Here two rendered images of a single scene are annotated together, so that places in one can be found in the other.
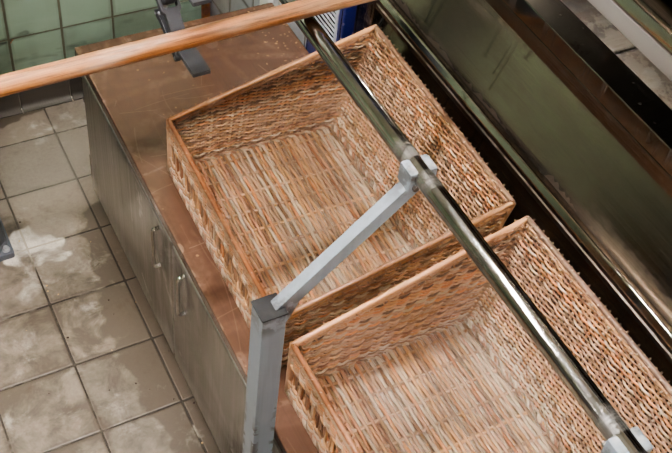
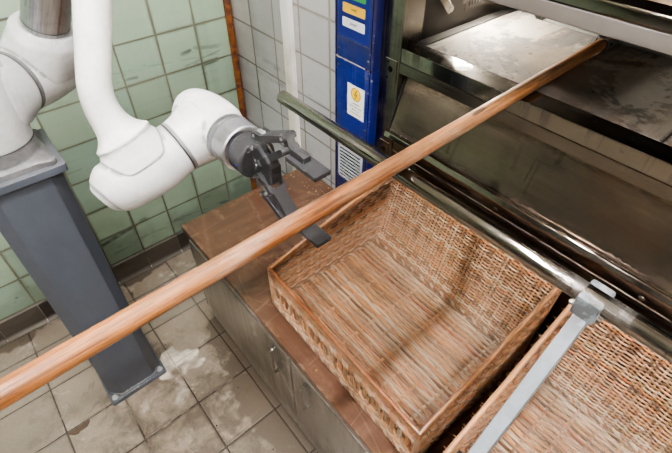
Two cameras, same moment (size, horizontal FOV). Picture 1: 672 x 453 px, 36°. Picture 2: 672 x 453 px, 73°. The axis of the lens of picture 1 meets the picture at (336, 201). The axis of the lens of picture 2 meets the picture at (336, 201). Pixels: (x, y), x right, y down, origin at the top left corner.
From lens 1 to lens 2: 93 cm
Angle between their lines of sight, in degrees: 7
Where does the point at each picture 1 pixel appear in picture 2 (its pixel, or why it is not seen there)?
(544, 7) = (578, 118)
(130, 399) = not seen: outside the picture
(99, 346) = (240, 426)
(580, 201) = (651, 270)
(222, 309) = (351, 415)
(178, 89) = not seen: hidden behind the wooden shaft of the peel
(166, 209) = (280, 335)
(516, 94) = (553, 193)
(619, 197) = not seen: outside the picture
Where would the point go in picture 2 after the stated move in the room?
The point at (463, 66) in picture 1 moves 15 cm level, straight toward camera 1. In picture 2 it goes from (492, 180) to (509, 223)
